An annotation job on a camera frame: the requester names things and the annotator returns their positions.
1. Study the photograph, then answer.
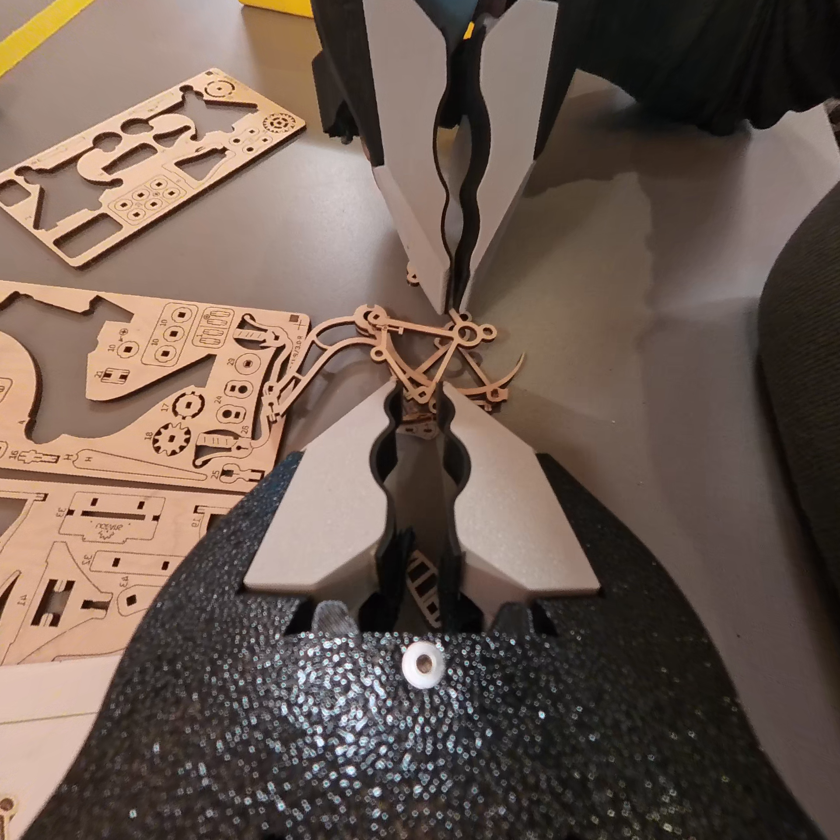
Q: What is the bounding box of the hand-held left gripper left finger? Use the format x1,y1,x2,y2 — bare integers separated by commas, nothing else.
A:
243,382,403,608

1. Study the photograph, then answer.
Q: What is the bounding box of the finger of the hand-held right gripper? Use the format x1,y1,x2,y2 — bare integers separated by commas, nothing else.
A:
455,0,560,316
363,0,462,316

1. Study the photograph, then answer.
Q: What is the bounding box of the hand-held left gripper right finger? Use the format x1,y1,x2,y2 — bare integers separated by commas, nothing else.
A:
443,384,602,611

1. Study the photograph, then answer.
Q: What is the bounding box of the triangular wooden bicycle frame part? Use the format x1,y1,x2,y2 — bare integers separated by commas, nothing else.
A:
406,262,527,411

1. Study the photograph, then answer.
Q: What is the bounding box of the wooden bicycle frame with saddle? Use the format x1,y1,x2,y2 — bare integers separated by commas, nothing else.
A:
262,302,447,442

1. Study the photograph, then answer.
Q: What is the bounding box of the small oblong wooden part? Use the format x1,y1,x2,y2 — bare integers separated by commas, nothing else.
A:
402,550,442,626

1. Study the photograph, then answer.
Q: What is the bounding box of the wooden part sheet with slots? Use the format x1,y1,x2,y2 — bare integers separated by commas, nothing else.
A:
0,478,263,665

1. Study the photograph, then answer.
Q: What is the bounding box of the narrow wooden part sheet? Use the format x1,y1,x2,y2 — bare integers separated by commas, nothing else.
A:
0,71,307,271

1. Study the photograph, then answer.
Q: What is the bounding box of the wooden part sheet with gears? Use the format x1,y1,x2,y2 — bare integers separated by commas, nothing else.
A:
0,279,311,475

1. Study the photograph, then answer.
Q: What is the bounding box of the yellow tape strip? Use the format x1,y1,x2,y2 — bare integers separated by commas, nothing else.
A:
0,0,118,76

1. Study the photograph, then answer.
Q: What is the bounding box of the person's dark clothing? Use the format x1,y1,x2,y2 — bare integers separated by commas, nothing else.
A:
758,190,840,595

